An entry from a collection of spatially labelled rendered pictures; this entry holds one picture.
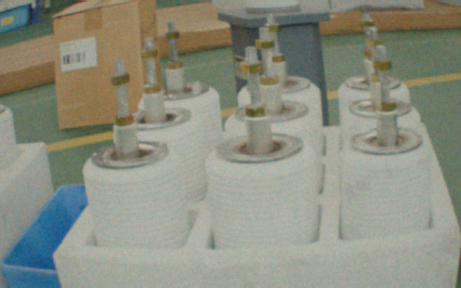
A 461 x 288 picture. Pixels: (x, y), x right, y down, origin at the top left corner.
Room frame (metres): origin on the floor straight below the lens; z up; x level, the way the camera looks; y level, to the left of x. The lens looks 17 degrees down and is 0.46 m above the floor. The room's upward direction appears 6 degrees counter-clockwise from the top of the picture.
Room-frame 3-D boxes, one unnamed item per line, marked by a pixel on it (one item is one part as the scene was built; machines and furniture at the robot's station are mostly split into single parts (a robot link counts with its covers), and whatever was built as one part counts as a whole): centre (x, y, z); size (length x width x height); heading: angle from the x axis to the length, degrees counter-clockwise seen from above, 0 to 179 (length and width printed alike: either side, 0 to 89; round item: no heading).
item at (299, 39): (1.26, -0.09, 0.15); 0.15 x 0.15 x 0.30; 18
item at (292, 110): (0.78, -0.04, 0.25); 0.08 x 0.08 x 0.01
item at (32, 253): (0.86, 0.22, 0.06); 0.30 x 0.11 x 0.12; 171
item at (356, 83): (0.88, -0.18, 0.25); 0.08 x 0.08 x 0.01
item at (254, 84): (0.67, -0.02, 0.30); 0.01 x 0.01 x 0.08; 8
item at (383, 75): (0.65, -0.14, 0.30); 0.01 x 0.01 x 0.08; 19
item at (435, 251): (0.78, -0.04, 0.09); 0.39 x 0.39 x 0.18; 81
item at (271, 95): (0.78, -0.04, 0.26); 0.02 x 0.02 x 0.03
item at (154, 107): (0.80, 0.07, 0.26); 0.02 x 0.02 x 0.03
